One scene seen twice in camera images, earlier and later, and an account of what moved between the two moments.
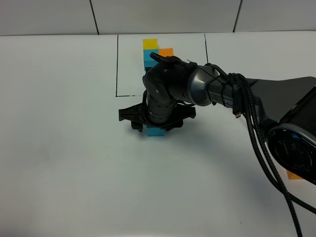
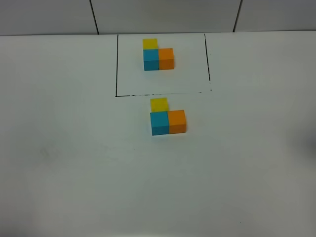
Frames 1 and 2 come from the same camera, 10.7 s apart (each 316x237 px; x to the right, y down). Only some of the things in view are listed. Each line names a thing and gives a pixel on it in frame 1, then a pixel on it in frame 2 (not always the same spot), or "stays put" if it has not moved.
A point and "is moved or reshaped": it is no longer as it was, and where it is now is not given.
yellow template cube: (150, 44) stays put
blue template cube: (148, 61) stays put
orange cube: (293, 176) is moved or reshaped
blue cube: (155, 131) is moved or reshaped
